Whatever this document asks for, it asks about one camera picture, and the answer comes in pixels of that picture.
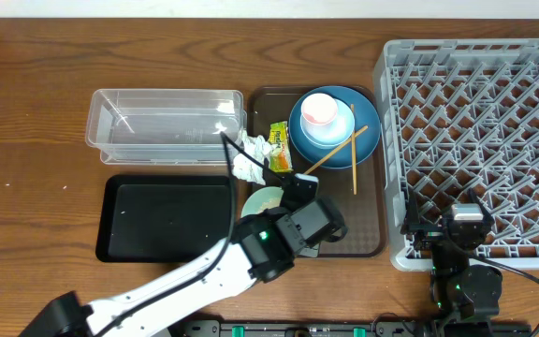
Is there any pile of white rice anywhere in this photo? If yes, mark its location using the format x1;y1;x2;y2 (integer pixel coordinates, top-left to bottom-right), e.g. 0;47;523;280
257;198;281;212

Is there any white tissue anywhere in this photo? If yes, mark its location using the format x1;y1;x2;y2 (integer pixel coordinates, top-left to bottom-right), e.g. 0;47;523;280
232;130;273;185

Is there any clear plastic waste bin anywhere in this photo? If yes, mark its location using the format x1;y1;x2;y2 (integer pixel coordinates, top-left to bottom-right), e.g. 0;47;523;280
85;89;247;166

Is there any wooden chopstick diagonal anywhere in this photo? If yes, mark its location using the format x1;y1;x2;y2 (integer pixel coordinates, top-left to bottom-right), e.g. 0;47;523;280
305;125;368;174

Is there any wooden chopstick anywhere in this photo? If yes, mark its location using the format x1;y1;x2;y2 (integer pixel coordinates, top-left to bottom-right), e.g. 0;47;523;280
350;104;357;195

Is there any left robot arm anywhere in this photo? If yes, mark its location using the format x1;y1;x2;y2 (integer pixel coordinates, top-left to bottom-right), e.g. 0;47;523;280
20;197;347;337

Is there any mint green bowl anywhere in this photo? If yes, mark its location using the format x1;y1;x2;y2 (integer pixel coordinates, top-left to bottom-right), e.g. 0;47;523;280
240;186;284;217

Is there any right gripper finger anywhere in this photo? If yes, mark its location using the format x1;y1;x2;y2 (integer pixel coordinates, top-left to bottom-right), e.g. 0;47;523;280
405;189;420;225
467;188;494;223

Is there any black plastic tray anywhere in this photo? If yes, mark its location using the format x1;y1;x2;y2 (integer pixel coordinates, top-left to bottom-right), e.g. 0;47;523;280
95;174;232;263

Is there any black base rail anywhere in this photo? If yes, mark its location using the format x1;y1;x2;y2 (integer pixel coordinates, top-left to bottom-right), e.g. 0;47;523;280
168;320;532;337

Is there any grey dishwasher rack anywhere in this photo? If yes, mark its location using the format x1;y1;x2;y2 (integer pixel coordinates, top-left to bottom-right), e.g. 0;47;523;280
373;38;539;271

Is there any dark blue plate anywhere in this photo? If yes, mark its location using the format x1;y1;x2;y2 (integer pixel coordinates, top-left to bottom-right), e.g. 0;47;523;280
288;86;381;165

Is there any brown serving tray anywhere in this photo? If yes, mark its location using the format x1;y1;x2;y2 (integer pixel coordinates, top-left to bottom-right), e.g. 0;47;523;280
248;85;387;258

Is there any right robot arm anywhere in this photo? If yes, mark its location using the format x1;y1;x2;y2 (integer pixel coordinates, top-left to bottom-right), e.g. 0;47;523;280
401;191;503;336

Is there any pink cup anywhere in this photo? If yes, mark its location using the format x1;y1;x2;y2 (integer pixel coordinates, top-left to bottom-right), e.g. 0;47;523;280
301;93;338;125

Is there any light blue bowl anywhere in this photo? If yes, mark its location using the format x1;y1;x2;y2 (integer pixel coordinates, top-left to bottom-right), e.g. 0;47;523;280
299;99;355;149

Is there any yellow green snack wrapper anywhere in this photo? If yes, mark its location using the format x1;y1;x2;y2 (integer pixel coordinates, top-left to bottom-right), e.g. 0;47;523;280
269;121;293;173

